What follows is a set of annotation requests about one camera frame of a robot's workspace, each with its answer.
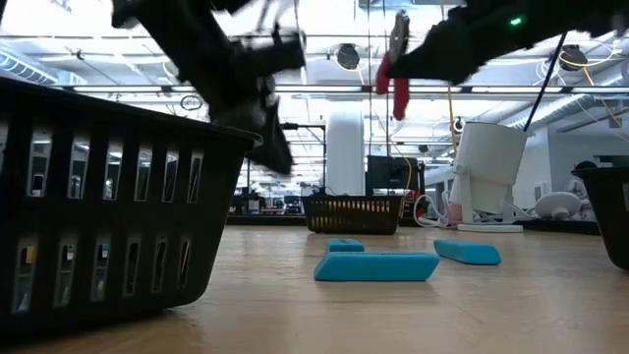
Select black distant rig frame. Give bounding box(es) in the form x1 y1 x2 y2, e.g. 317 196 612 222
279 121 327 198

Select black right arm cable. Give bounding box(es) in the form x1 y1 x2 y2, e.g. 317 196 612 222
523 31 569 133

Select white lamp cable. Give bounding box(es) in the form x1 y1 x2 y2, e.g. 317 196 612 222
411 192 461 229

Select blue eraser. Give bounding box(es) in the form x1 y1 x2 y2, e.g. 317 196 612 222
325 237 367 254
313 251 441 283
432 238 503 267

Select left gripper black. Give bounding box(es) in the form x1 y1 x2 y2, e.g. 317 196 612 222
196 27 307 177

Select white building pillar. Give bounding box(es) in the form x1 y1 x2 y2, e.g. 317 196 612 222
325 109 367 197

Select yellow cable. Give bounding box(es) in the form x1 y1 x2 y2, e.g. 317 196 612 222
444 83 461 159

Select black aluminium table frame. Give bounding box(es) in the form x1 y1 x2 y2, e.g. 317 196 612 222
224 213 601 237

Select black plastic mesh basket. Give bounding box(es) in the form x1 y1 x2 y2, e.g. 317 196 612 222
300 194 407 236
0 75 263 343
571 165 629 272

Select red handled pliers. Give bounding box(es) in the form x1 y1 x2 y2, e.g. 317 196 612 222
374 10 412 122

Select white round puck device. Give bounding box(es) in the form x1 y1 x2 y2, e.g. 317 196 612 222
533 190 585 221

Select black ceiling cable reel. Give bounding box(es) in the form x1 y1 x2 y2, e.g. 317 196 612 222
559 43 590 72
336 42 362 71

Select black perforated computer case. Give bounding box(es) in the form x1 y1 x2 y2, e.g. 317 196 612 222
365 155 420 198

